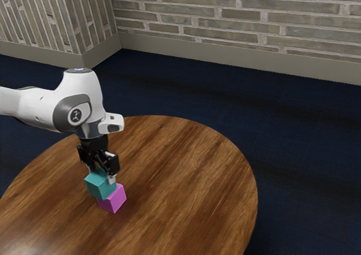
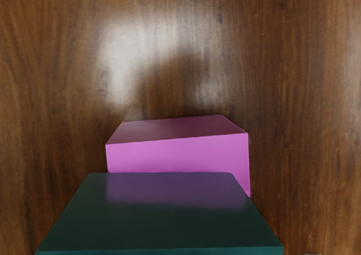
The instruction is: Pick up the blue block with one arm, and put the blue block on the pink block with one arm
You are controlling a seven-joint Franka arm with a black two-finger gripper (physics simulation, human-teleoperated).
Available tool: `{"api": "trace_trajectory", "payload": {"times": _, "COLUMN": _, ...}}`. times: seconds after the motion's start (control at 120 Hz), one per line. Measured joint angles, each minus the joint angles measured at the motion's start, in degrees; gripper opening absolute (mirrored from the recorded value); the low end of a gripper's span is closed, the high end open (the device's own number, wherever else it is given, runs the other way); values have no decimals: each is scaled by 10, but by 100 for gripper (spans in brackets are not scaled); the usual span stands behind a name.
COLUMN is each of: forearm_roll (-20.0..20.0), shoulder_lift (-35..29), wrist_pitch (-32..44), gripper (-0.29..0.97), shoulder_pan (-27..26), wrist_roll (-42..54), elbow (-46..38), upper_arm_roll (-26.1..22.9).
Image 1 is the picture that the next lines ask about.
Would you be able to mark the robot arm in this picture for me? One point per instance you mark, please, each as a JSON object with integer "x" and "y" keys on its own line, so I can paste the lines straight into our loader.
{"x": 42, "y": 108}

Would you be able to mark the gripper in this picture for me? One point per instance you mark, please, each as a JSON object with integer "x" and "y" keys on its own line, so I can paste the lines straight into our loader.
{"x": 90, "y": 145}

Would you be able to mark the teal block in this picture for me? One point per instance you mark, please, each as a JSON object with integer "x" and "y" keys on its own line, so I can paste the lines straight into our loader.
{"x": 98, "y": 186}

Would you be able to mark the pink block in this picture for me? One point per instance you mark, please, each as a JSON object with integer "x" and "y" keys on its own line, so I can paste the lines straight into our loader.
{"x": 114, "y": 200}

